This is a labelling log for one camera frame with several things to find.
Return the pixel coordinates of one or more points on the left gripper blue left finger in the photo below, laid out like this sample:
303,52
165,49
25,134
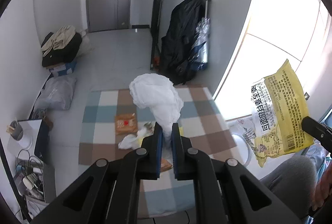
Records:
155,151

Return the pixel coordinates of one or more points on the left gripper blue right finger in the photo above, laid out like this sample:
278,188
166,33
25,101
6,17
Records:
177,151

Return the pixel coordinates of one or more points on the small printed wrapper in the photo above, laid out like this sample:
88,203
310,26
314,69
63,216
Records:
149,126

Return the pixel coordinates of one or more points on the white tissue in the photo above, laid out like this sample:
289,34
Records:
134,141
157,93

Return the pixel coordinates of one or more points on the yellow noodle wrapper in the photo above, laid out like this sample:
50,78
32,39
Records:
279,107
181,132

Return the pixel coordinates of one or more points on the person's right hand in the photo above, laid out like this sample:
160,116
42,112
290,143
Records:
322,190

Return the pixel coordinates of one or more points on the brown heart packet near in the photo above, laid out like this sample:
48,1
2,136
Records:
165,165

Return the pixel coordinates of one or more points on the brown heart packet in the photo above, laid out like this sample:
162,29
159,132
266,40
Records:
126,124
165,165

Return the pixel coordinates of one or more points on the brown heart packet far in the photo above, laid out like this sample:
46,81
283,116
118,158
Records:
126,124

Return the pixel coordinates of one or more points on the silver folded umbrella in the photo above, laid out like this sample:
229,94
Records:
200,49

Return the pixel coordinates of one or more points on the black hanging bag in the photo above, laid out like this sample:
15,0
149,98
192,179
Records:
177,46

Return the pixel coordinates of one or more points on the grey plastic parcel bag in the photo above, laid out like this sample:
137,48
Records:
57,94

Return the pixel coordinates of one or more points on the blue white cardboard box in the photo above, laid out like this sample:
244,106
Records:
62,69

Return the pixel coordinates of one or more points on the white plastic bag by clothes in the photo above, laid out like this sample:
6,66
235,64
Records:
86,46

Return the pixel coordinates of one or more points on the white navy box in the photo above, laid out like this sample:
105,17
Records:
33,140

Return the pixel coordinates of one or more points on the pile of clothes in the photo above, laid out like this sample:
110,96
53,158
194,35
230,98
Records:
61,46

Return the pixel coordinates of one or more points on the grey cup with sticks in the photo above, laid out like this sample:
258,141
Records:
15,130

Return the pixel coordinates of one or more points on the black sliding door frame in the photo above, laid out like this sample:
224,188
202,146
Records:
154,29

